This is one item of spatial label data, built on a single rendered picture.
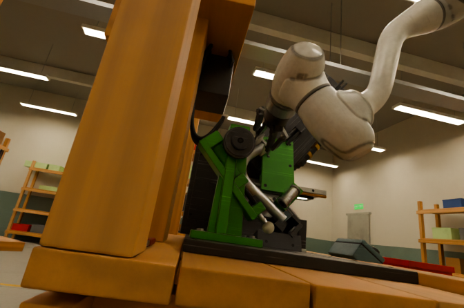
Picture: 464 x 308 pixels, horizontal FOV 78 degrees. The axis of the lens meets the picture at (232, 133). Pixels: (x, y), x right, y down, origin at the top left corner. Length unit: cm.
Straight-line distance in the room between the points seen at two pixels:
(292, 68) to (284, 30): 468
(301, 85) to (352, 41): 525
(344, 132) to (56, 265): 53
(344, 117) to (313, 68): 13
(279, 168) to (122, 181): 75
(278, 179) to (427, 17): 63
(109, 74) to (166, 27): 9
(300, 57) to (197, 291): 50
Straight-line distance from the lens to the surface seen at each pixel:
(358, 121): 65
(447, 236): 720
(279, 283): 33
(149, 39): 39
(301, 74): 67
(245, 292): 33
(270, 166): 101
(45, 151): 1093
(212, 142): 68
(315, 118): 65
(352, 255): 92
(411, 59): 653
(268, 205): 91
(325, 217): 1148
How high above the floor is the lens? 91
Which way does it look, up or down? 19 degrees up
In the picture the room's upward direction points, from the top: 8 degrees clockwise
